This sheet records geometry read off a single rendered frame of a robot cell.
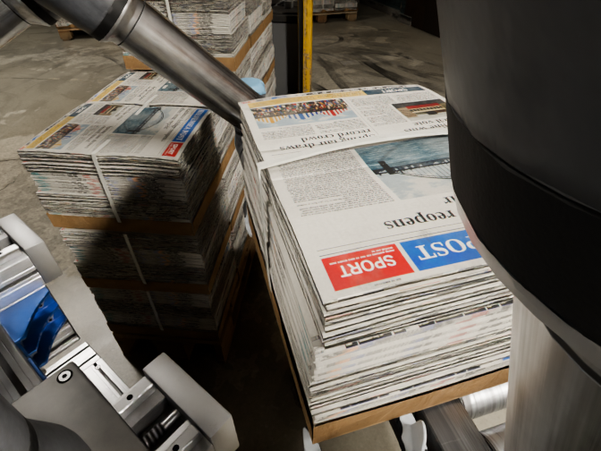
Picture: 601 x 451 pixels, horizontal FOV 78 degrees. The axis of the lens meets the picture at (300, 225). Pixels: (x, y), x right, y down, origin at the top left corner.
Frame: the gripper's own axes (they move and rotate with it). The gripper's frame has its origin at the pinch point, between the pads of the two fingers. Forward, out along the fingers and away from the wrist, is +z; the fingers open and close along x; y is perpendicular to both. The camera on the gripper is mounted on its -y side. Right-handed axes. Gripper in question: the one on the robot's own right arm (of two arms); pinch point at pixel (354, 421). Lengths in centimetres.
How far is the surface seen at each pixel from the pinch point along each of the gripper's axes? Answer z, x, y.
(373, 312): -1.7, 1.5, 22.3
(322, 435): -1.8, 4.6, 4.0
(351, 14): 601, -247, -69
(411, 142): 17.3, -11.5, 24.6
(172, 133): 72, 18, 4
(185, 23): 118, 10, 19
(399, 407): -1.9, -3.7, 5.2
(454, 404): -2.0, -11.2, 1.8
